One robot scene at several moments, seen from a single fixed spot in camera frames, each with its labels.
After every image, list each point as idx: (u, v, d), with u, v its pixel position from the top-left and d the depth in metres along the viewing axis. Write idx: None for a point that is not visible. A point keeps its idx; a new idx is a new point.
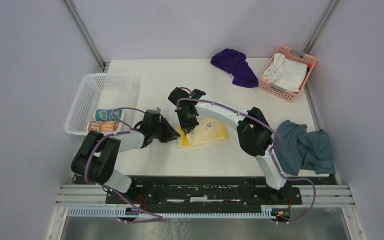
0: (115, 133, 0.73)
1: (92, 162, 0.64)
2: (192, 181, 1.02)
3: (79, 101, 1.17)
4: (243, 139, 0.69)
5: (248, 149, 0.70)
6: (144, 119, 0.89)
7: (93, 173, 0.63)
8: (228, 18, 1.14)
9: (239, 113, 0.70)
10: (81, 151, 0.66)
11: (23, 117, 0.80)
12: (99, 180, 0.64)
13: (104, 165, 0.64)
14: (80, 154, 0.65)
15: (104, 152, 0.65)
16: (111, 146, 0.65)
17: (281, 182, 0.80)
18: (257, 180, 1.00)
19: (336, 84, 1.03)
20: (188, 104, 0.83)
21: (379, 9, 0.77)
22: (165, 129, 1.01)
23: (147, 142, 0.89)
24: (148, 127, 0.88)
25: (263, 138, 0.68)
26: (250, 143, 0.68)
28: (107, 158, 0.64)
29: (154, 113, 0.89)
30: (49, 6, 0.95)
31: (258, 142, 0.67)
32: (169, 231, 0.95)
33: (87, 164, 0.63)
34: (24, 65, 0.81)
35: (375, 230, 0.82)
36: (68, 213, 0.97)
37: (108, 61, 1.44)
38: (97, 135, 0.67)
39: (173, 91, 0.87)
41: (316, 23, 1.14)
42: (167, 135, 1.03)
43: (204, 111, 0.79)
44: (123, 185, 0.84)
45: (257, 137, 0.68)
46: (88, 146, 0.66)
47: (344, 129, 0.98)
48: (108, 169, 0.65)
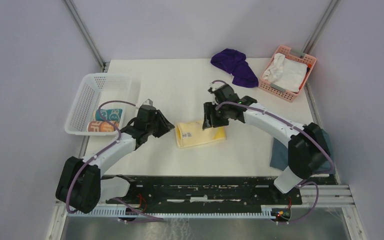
0: (95, 155, 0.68)
1: (74, 191, 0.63)
2: (192, 181, 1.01)
3: (79, 101, 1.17)
4: (295, 158, 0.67)
5: (300, 171, 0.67)
6: (139, 116, 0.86)
7: (77, 202, 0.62)
8: (228, 18, 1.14)
9: (293, 129, 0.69)
10: (62, 182, 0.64)
11: (22, 117, 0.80)
12: (84, 209, 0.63)
13: (84, 195, 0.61)
14: (61, 184, 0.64)
15: (84, 182, 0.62)
16: (89, 175, 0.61)
17: (288, 190, 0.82)
18: (257, 180, 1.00)
19: (336, 84, 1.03)
20: (235, 108, 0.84)
21: (379, 8, 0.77)
22: (161, 124, 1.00)
23: (140, 141, 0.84)
24: (143, 124, 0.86)
25: (316, 161, 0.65)
26: (304, 164, 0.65)
28: (87, 189, 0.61)
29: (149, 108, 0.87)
30: (49, 6, 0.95)
31: (311, 164, 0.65)
32: (169, 231, 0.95)
33: (68, 196, 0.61)
34: (24, 64, 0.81)
35: (375, 230, 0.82)
36: (68, 213, 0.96)
37: (108, 61, 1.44)
38: (76, 163, 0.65)
39: (223, 87, 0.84)
41: (316, 23, 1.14)
42: (162, 129, 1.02)
43: (252, 120, 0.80)
44: (122, 191, 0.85)
45: (312, 159, 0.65)
46: (68, 176, 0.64)
47: (344, 129, 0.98)
48: (91, 197, 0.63)
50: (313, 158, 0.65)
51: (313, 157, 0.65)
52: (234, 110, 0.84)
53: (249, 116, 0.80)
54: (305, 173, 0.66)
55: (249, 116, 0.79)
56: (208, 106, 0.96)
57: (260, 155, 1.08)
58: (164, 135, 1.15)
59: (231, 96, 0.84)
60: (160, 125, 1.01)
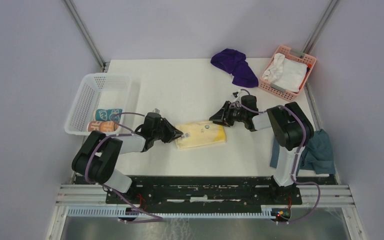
0: (117, 133, 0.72)
1: (93, 161, 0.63)
2: (192, 181, 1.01)
3: (79, 100, 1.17)
4: (278, 125, 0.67)
5: (281, 140, 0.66)
6: (145, 123, 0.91)
7: (93, 172, 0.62)
8: (228, 18, 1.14)
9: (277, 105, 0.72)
10: (82, 150, 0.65)
11: (22, 118, 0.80)
12: (99, 180, 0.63)
13: (104, 164, 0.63)
14: (81, 153, 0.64)
15: (106, 152, 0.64)
16: (113, 145, 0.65)
17: (286, 182, 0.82)
18: (257, 180, 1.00)
19: (336, 84, 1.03)
20: (249, 121, 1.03)
21: (379, 9, 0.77)
22: (167, 128, 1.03)
23: (147, 146, 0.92)
24: (149, 131, 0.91)
25: (294, 134, 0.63)
26: (283, 130, 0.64)
28: (108, 157, 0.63)
29: (156, 116, 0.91)
30: (50, 8, 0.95)
31: (291, 133, 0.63)
32: (169, 231, 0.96)
33: (89, 163, 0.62)
34: (24, 64, 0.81)
35: (375, 230, 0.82)
36: (68, 213, 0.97)
37: (108, 61, 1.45)
38: (99, 135, 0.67)
39: (250, 99, 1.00)
41: (316, 22, 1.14)
42: (169, 135, 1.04)
43: (257, 122, 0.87)
44: (123, 186, 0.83)
45: (295, 128, 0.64)
46: (90, 145, 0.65)
47: (343, 129, 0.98)
48: (107, 169, 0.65)
50: (295, 128, 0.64)
51: (296, 127, 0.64)
52: (248, 122, 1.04)
53: (255, 121, 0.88)
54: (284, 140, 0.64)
55: (255, 121, 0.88)
56: (227, 104, 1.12)
57: (260, 155, 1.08)
58: None
59: (252, 106, 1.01)
60: (166, 130, 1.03)
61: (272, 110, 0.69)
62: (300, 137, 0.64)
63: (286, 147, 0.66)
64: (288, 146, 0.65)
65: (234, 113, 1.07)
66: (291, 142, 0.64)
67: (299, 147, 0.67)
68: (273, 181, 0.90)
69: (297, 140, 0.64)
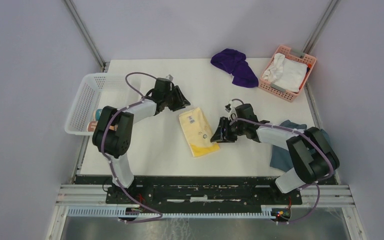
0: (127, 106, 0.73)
1: (111, 136, 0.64)
2: (192, 181, 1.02)
3: (79, 100, 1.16)
4: (300, 161, 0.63)
5: (303, 175, 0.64)
6: (156, 87, 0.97)
7: (112, 146, 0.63)
8: (228, 18, 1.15)
9: (295, 133, 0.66)
10: (98, 126, 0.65)
11: (22, 118, 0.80)
12: (118, 153, 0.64)
13: (122, 137, 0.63)
14: (98, 129, 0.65)
15: (120, 126, 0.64)
16: (126, 119, 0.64)
17: (287, 190, 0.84)
18: (257, 180, 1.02)
19: (336, 84, 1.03)
20: (251, 130, 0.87)
21: (379, 9, 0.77)
22: (177, 98, 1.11)
23: (158, 109, 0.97)
24: (160, 95, 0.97)
25: (318, 170, 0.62)
26: (309, 168, 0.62)
28: (124, 131, 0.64)
29: (165, 80, 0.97)
30: (49, 8, 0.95)
31: (316, 169, 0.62)
32: (169, 231, 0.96)
33: (105, 136, 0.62)
34: (24, 64, 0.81)
35: (375, 231, 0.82)
36: (68, 213, 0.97)
37: (108, 61, 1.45)
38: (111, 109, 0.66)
39: (245, 107, 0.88)
41: (316, 23, 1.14)
42: (178, 103, 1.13)
43: (263, 137, 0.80)
44: (127, 180, 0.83)
45: (318, 163, 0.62)
46: (104, 121, 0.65)
47: (343, 129, 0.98)
48: (125, 142, 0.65)
50: (319, 163, 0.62)
51: (319, 162, 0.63)
52: (249, 131, 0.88)
53: (261, 134, 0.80)
54: (309, 176, 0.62)
55: (262, 135, 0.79)
56: (223, 121, 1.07)
57: (260, 155, 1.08)
58: (164, 136, 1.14)
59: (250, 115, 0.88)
60: (176, 99, 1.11)
61: (294, 144, 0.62)
62: (324, 171, 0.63)
63: (309, 183, 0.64)
64: (311, 181, 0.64)
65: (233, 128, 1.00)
66: (315, 178, 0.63)
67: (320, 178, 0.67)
68: (273, 183, 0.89)
69: (320, 174, 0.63)
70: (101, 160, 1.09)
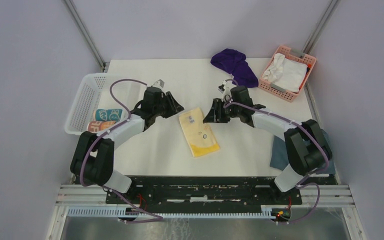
0: (108, 129, 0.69)
1: (90, 164, 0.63)
2: (192, 181, 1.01)
3: (79, 100, 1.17)
4: (295, 152, 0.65)
5: (297, 166, 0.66)
6: (145, 99, 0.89)
7: (91, 176, 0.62)
8: (228, 18, 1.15)
9: (293, 124, 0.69)
10: (76, 155, 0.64)
11: (22, 118, 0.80)
12: (98, 182, 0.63)
13: (101, 166, 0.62)
14: (75, 158, 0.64)
15: (99, 154, 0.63)
16: (105, 146, 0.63)
17: (288, 189, 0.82)
18: (257, 180, 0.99)
19: (336, 84, 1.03)
20: (246, 114, 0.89)
21: (379, 9, 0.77)
22: (169, 105, 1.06)
23: (148, 123, 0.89)
24: (149, 107, 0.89)
25: (312, 162, 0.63)
26: (302, 159, 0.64)
28: (103, 159, 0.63)
29: (155, 91, 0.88)
30: (49, 8, 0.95)
31: (310, 161, 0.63)
32: (169, 231, 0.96)
33: (83, 166, 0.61)
34: (25, 64, 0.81)
35: (375, 231, 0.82)
36: (68, 213, 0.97)
37: (108, 61, 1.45)
38: (90, 136, 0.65)
39: (241, 90, 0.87)
41: (316, 22, 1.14)
42: (170, 111, 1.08)
43: (259, 124, 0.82)
44: (122, 187, 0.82)
45: (312, 155, 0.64)
46: (82, 150, 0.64)
47: (343, 129, 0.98)
48: (106, 169, 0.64)
50: (312, 154, 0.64)
51: (312, 153, 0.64)
52: (244, 115, 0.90)
53: (257, 120, 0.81)
54: (303, 167, 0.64)
55: (258, 121, 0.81)
56: (217, 102, 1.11)
57: (260, 155, 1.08)
58: (164, 136, 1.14)
59: (246, 99, 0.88)
60: (168, 106, 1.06)
61: (291, 136, 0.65)
62: (318, 163, 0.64)
63: (302, 174, 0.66)
64: (305, 173, 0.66)
65: (227, 111, 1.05)
66: (309, 170, 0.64)
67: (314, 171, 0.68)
68: (273, 183, 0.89)
69: (314, 166, 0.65)
70: None
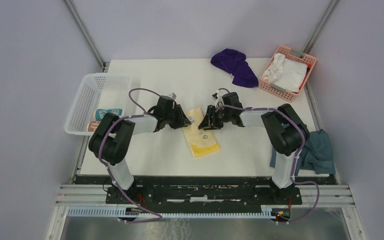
0: (129, 115, 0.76)
1: (108, 142, 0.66)
2: (192, 181, 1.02)
3: (79, 100, 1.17)
4: (273, 131, 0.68)
5: (277, 145, 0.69)
6: (158, 105, 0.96)
7: (108, 153, 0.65)
8: (228, 18, 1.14)
9: (270, 109, 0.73)
10: (97, 131, 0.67)
11: (22, 118, 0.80)
12: (114, 160, 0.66)
13: (120, 144, 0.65)
14: (97, 134, 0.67)
15: (120, 133, 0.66)
16: (126, 127, 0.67)
17: (285, 184, 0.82)
18: (258, 180, 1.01)
19: (336, 84, 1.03)
20: (236, 116, 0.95)
21: (379, 9, 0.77)
22: (178, 116, 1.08)
23: (159, 126, 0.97)
24: (161, 112, 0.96)
25: (290, 141, 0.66)
26: (281, 138, 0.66)
28: (123, 138, 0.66)
29: (168, 98, 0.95)
30: (49, 8, 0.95)
31: (288, 140, 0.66)
32: (169, 231, 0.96)
33: (102, 143, 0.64)
34: (24, 64, 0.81)
35: (375, 231, 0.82)
36: (68, 213, 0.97)
37: (108, 61, 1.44)
38: (113, 117, 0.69)
39: (231, 95, 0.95)
41: (316, 22, 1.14)
42: (178, 122, 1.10)
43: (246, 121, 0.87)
44: (126, 182, 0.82)
45: (291, 134, 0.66)
46: (104, 127, 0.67)
47: (343, 129, 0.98)
48: (123, 149, 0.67)
50: (291, 134, 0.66)
51: (292, 133, 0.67)
52: (235, 117, 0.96)
53: (244, 119, 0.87)
54: (281, 145, 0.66)
55: (245, 119, 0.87)
56: (211, 108, 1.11)
57: (260, 155, 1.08)
58: (164, 136, 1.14)
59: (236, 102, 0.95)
60: (176, 116, 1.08)
61: (268, 117, 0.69)
62: (297, 142, 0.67)
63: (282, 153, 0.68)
64: (285, 152, 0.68)
65: (220, 116, 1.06)
66: (288, 149, 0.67)
67: (296, 153, 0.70)
68: (273, 183, 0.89)
69: (293, 146, 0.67)
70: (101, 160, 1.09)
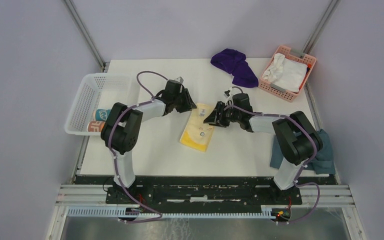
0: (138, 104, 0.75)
1: (118, 131, 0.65)
2: (192, 181, 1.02)
3: (79, 100, 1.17)
4: (284, 139, 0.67)
5: (288, 154, 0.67)
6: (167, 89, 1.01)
7: (119, 142, 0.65)
8: (228, 18, 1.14)
9: (282, 116, 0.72)
10: (108, 121, 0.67)
11: (22, 118, 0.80)
12: (124, 149, 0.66)
13: (129, 134, 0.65)
14: (107, 124, 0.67)
15: (129, 123, 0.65)
16: (134, 116, 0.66)
17: (287, 187, 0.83)
18: (257, 180, 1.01)
19: (336, 84, 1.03)
20: (244, 120, 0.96)
21: (379, 9, 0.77)
22: (185, 100, 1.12)
23: (168, 110, 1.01)
24: (170, 97, 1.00)
25: (302, 151, 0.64)
26: (292, 146, 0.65)
28: (132, 128, 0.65)
29: (176, 82, 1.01)
30: (49, 8, 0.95)
31: (300, 149, 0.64)
32: (169, 231, 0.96)
33: (112, 132, 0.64)
34: (24, 64, 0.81)
35: (375, 231, 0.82)
36: (68, 213, 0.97)
37: (108, 61, 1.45)
38: (121, 107, 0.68)
39: (243, 98, 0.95)
41: (316, 22, 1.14)
42: (186, 106, 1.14)
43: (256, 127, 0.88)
44: (127, 179, 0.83)
45: (302, 143, 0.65)
46: (114, 117, 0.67)
47: (343, 129, 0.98)
48: (132, 138, 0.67)
50: (303, 143, 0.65)
51: (303, 142, 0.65)
52: (243, 122, 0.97)
53: (253, 123, 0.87)
54: (292, 155, 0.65)
55: (254, 123, 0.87)
56: (220, 105, 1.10)
57: (260, 155, 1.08)
58: (164, 136, 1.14)
59: (246, 105, 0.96)
60: (183, 101, 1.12)
61: (279, 124, 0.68)
62: (309, 151, 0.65)
63: (292, 162, 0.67)
64: (295, 161, 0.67)
65: (228, 115, 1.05)
66: (300, 158, 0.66)
67: (305, 162, 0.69)
68: (273, 183, 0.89)
69: (305, 155, 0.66)
70: (101, 160, 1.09)
